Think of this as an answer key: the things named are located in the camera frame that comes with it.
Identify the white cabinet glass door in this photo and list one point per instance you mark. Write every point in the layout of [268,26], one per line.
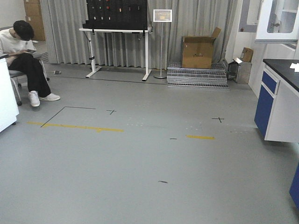
[278,22]

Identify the stack of metal grates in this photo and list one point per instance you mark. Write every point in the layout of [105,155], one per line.
[213,78]

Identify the white standing desk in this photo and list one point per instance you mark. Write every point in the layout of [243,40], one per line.
[145,33]

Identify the open cardboard box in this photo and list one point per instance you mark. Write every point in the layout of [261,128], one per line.
[198,50]

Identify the grey curtain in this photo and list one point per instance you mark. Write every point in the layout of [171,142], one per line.
[62,20]

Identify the sign on metal stand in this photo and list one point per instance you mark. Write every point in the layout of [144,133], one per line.
[162,16]

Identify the metal box on floor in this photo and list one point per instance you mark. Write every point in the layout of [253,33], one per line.
[239,71]

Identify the black pegboard panel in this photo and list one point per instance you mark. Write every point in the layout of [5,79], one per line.
[117,14]

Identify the small cardboard box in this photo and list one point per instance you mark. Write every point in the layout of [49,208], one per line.
[246,55]

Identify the blue white lab bench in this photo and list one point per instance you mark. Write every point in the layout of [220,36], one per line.
[277,111]

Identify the white cart left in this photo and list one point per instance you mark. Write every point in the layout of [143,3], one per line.
[8,106]

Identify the grey office chair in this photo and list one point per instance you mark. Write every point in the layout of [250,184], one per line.
[16,85]

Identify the seated person white shirt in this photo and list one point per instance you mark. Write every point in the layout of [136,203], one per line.
[16,42]

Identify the stacked cardboard boxes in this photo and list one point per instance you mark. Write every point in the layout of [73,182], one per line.
[34,17]

